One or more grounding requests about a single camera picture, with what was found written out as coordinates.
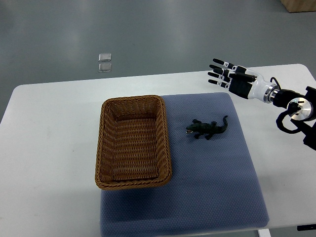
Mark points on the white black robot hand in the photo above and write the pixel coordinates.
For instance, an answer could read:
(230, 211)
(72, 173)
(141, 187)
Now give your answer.
(242, 81)

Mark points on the dark green toy crocodile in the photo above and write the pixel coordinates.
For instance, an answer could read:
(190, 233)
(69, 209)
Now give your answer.
(209, 129)

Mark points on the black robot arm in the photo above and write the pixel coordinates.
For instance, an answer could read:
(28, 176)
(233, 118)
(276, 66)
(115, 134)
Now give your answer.
(300, 108)

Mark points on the brown wicker basket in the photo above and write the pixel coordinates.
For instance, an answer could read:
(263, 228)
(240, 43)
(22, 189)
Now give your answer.
(133, 145)

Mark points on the wooden box corner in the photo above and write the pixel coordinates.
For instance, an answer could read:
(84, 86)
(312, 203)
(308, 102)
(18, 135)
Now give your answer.
(297, 6)

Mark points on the blue grey fabric mat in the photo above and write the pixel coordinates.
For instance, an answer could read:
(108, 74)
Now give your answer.
(214, 185)

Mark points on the lower metal floor plate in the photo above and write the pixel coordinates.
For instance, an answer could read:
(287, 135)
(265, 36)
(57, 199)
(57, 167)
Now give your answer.
(105, 67)

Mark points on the metal floor plate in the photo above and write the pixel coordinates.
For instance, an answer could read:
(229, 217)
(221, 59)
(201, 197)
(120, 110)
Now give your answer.
(104, 57)
(105, 67)

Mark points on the upper metal floor plate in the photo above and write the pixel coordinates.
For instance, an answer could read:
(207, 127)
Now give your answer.
(104, 57)

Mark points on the white table leg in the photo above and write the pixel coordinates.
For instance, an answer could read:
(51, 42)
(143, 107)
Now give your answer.
(264, 233)

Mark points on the black table control panel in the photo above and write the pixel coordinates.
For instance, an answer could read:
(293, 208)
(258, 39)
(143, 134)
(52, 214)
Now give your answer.
(306, 227)

